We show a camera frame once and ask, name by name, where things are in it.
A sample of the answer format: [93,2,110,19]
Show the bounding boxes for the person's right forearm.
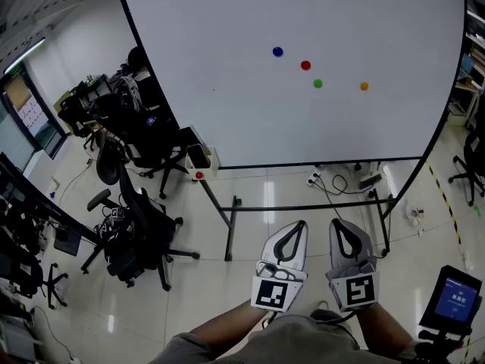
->
[354,303,418,352]

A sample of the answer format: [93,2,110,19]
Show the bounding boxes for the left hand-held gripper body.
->
[251,259,308,312]

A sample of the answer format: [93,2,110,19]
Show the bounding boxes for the black and white board eraser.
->
[177,124,208,151]

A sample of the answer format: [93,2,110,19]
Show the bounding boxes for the whiteboard on black stand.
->
[116,0,470,262]

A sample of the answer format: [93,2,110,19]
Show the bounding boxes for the person's grey shirt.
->
[149,312,418,364]

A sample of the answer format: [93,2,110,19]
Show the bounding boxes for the wooden shelf rack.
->
[449,9,485,128]

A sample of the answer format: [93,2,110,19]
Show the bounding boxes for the long ceiling light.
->
[3,37,46,74]

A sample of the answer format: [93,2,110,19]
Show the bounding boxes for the person's left forearm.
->
[189,301,274,350]

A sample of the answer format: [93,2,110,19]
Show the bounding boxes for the black screen device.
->
[418,265,482,328]

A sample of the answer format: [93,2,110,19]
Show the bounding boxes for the black floor cable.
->
[313,172,374,197]

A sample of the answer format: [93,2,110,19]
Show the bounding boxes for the cardboard box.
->
[52,96,73,114]

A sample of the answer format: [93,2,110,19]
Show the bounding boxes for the black shelf cart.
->
[77,74,113,108]

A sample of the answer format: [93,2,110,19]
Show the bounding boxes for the white storage box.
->
[184,145,221,181]

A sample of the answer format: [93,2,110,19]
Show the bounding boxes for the pile of idle grippers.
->
[99,205,136,242]

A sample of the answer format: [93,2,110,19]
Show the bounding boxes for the black phone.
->
[187,145,210,168]

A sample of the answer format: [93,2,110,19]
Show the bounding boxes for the black display on rolling stand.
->
[0,152,100,258]

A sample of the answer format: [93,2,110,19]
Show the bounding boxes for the black power strip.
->
[358,172,383,190]

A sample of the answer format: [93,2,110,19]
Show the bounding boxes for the black mesh office chair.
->
[81,136,201,291]

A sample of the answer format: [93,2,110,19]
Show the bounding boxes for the grey white backpack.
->
[120,72,151,102]

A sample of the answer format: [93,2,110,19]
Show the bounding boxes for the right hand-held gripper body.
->
[325,258,380,313]

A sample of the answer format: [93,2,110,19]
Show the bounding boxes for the brown and white door poster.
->
[5,77,50,136]

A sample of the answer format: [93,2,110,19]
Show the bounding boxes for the black device mount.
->
[415,325,473,364]

